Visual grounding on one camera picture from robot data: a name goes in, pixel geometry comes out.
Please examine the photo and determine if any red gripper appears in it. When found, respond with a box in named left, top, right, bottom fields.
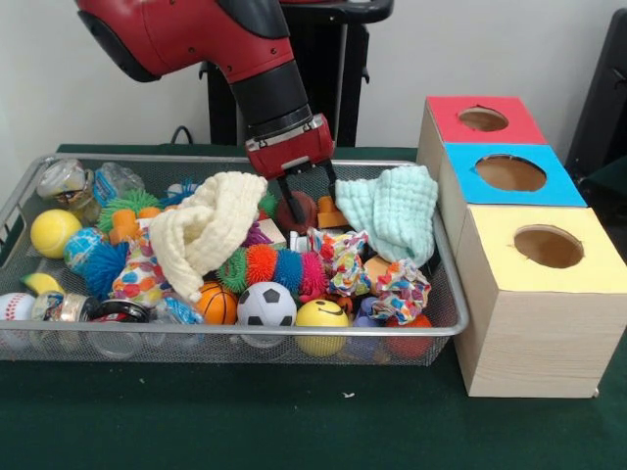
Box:
left=244, top=113, right=339, bottom=221

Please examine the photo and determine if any mint green knitted cloth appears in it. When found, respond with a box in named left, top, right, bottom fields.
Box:
left=335, top=164, right=440, bottom=263

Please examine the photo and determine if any cream cloth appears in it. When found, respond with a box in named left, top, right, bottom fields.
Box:
left=148, top=170, right=269, bottom=304

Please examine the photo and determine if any long orange hollow block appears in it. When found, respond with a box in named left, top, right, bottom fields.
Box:
left=108, top=206, right=163, bottom=246

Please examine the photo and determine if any clear plastic bottle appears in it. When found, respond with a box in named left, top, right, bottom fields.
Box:
left=92, top=162, right=146, bottom=207

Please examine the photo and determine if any colourful heart print cloth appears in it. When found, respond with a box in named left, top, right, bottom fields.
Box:
left=110, top=234, right=170, bottom=307

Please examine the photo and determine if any wooden box with three holes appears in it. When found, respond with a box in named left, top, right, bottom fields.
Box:
left=415, top=95, right=627, bottom=399

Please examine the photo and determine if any brown toy football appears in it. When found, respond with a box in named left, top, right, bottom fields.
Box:
left=276, top=191, right=317, bottom=229

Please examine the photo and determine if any black and white soccer ball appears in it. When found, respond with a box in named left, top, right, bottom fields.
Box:
left=236, top=281, right=299, bottom=328

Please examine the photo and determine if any yellow smiley ball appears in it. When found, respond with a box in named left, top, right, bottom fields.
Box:
left=295, top=299, right=350, bottom=357

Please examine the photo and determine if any orange toy basketball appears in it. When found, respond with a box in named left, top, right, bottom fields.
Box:
left=195, top=281, right=240, bottom=326

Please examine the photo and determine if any plain yellow ball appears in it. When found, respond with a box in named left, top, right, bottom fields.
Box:
left=29, top=209, right=83, bottom=259

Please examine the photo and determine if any black chair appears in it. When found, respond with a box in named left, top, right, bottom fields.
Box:
left=562, top=7, right=627, bottom=177

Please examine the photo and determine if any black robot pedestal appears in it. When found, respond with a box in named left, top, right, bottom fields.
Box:
left=198, top=0, right=396, bottom=148

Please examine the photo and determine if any black cable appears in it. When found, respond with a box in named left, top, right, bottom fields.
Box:
left=169, top=124, right=196, bottom=146

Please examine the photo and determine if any shallow wire mesh bin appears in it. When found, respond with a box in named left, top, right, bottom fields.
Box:
left=0, top=152, right=470, bottom=367

